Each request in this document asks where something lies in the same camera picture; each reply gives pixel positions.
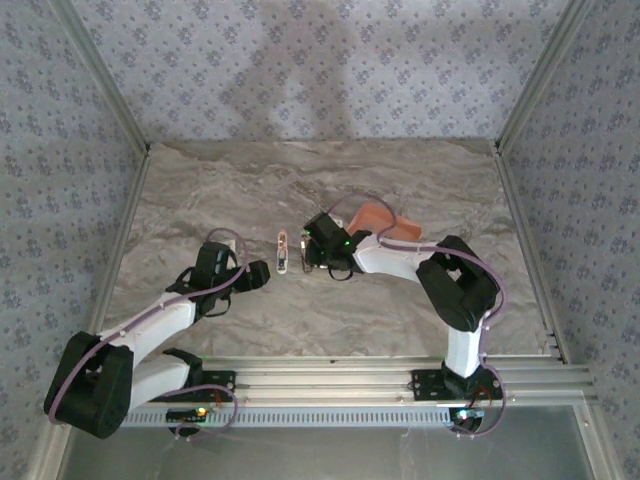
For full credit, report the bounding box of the small white USB stick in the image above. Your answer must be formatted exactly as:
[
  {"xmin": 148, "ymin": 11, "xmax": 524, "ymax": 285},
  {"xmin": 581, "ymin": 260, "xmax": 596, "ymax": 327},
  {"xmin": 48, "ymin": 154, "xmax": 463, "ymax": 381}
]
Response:
[{"xmin": 275, "ymin": 228, "xmax": 291, "ymax": 277}]

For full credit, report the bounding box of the pink plastic tray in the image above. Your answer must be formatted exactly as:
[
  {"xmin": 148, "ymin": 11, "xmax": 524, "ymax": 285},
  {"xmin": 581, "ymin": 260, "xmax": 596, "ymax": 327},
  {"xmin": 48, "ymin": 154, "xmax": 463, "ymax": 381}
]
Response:
[{"xmin": 347, "ymin": 200, "xmax": 423, "ymax": 242}]

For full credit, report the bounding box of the grey metal sheet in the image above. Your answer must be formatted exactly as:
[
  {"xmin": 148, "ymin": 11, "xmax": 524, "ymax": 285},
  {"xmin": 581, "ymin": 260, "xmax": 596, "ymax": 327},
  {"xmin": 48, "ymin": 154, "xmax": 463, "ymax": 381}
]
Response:
[{"xmin": 64, "ymin": 427, "xmax": 596, "ymax": 480}]

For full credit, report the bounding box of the aluminium table side rail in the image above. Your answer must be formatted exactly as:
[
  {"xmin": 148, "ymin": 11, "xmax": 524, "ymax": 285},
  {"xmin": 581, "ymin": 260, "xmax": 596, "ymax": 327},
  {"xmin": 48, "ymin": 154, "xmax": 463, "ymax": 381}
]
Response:
[
  {"xmin": 84, "ymin": 147, "xmax": 154, "ymax": 341},
  {"xmin": 493, "ymin": 147, "xmax": 572, "ymax": 364}
]

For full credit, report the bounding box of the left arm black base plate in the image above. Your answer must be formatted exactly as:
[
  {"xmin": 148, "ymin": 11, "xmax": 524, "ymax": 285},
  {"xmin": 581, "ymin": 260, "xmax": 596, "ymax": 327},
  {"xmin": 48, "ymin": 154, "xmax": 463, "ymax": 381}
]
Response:
[{"xmin": 149, "ymin": 369, "xmax": 237, "ymax": 404}]

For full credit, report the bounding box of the aluminium mounting rail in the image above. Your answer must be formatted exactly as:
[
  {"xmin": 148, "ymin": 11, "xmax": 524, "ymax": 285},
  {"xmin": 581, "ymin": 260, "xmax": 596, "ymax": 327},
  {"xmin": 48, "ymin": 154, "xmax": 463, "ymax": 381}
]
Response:
[{"xmin": 127, "ymin": 355, "xmax": 599, "ymax": 405}]

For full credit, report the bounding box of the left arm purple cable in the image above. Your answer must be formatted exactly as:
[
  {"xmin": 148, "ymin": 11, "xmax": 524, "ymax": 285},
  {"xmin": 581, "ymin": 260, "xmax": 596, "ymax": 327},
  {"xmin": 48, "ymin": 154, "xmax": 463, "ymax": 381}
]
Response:
[{"xmin": 43, "ymin": 227, "xmax": 251, "ymax": 444}]

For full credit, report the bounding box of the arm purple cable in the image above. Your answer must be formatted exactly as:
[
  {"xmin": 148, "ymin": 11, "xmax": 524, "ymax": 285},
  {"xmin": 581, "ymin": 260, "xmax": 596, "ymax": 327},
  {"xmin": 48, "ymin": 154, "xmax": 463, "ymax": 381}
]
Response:
[
  {"xmin": 324, "ymin": 193, "xmax": 511, "ymax": 441},
  {"xmin": 43, "ymin": 227, "xmax": 251, "ymax": 444}
]

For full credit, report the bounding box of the grey slotted cable duct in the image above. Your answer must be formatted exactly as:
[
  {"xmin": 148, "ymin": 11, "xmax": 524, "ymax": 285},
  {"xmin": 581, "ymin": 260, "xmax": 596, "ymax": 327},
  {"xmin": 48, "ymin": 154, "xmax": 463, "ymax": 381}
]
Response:
[{"xmin": 122, "ymin": 405, "xmax": 454, "ymax": 429}]

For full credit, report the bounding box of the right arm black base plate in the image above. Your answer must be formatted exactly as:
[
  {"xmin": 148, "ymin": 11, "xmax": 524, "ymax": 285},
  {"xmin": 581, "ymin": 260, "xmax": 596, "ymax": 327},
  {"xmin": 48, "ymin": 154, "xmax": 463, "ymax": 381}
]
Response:
[{"xmin": 410, "ymin": 368, "xmax": 504, "ymax": 402}]

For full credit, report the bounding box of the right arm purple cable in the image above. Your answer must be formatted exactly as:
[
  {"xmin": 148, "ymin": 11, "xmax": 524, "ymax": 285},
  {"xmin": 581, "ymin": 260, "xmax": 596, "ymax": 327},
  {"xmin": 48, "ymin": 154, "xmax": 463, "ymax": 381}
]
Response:
[{"xmin": 324, "ymin": 193, "xmax": 511, "ymax": 441}]

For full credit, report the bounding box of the aluminium frame post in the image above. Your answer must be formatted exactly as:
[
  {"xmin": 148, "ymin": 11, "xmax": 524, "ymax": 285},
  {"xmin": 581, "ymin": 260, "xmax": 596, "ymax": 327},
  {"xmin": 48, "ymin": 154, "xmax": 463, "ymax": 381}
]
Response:
[
  {"xmin": 47, "ymin": 0, "xmax": 153, "ymax": 154},
  {"xmin": 493, "ymin": 0, "xmax": 597, "ymax": 151}
]

